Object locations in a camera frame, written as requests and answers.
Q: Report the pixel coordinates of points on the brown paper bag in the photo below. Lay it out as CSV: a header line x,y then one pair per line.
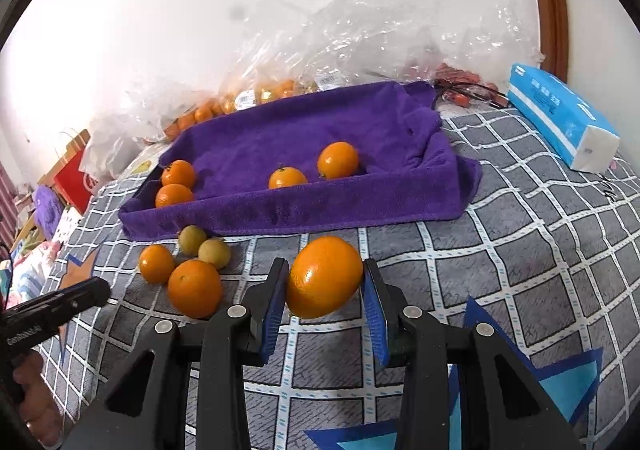
x,y
75,140

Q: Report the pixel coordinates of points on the oval orange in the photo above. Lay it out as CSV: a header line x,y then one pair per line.
x,y
324,277

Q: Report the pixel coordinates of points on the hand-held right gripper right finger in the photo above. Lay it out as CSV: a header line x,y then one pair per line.
x,y
377,325

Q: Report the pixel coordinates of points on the person's left hand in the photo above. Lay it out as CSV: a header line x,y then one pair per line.
x,y
37,405

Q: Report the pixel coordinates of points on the labelled bag of oranges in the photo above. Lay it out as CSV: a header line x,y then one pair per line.
x,y
265,93

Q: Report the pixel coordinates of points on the red paper bag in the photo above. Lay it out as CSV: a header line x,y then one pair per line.
x,y
75,185

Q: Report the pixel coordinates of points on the labelled bag of yellow fruits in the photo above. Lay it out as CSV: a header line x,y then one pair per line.
x,y
327,79

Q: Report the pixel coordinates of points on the large clear plastic bag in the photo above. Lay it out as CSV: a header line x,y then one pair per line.
x,y
375,40

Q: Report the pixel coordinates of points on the bag of cherry tomatoes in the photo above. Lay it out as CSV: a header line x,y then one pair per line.
x,y
460,78

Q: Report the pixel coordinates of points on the brown wooden door frame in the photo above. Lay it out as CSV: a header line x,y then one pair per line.
x,y
550,5

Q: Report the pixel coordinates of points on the black eyeglasses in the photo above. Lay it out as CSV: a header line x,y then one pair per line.
x,y
475,89

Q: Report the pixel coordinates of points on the pink cloth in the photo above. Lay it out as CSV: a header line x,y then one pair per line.
x,y
35,260

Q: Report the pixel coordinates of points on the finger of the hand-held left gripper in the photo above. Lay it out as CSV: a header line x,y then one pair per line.
x,y
80,295

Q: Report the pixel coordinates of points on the blue tissue pack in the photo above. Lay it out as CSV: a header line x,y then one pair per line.
x,y
555,115

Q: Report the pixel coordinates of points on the purple towel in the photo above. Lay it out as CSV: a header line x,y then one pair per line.
x,y
280,130

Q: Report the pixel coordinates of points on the white spotted pillow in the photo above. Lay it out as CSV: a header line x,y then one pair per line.
x,y
67,225

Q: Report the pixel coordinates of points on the clear bag of small oranges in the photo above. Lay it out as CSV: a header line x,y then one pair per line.
x,y
195,113

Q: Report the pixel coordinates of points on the white plastic bag red print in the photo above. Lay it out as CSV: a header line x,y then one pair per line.
x,y
110,145

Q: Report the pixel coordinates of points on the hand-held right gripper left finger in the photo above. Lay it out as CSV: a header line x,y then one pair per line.
x,y
272,325

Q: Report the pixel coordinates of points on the small yellow citrus fruit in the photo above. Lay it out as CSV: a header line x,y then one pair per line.
x,y
192,239
214,253

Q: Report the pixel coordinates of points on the grey checked star blanket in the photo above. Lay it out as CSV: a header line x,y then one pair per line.
x,y
500,255

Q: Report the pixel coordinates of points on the purple plush toy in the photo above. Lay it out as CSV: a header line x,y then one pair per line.
x,y
47,210

